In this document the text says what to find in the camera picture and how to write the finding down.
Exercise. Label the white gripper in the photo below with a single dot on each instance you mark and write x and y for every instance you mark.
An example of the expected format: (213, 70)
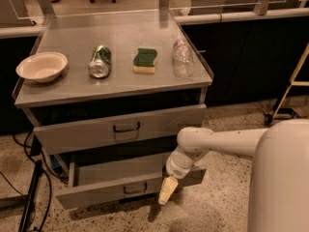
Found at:
(177, 169)

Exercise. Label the grey drawer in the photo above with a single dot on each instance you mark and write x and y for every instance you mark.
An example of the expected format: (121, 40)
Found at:
(113, 180)
(88, 134)

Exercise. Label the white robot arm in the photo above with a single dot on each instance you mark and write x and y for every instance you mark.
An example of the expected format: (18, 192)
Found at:
(279, 184)

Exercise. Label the grey top drawer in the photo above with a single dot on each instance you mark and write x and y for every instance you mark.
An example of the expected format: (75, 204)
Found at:
(88, 134)

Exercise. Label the grey metal drawer cabinet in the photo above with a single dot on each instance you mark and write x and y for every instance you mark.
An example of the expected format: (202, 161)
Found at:
(75, 96)

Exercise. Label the green yellow sponge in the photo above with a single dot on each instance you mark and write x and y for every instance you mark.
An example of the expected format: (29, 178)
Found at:
(144, 61)

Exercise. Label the clear plastic bottle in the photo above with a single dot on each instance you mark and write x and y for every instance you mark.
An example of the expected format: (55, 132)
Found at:
(182, 58)

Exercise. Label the green soda can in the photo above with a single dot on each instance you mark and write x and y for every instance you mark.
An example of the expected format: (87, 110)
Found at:
(100, 64)

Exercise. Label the black stand leg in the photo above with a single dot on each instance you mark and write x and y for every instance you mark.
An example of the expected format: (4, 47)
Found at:
(30, 198)

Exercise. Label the white bowl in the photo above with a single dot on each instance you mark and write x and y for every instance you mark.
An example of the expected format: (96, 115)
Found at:
(42, 67)

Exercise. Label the yellow wheeled cart frame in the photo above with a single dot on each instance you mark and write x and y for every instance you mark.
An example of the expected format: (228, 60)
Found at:
(278, 112)

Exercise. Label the white horizontal rail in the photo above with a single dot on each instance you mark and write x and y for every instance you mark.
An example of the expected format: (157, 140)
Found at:
(243, 16)

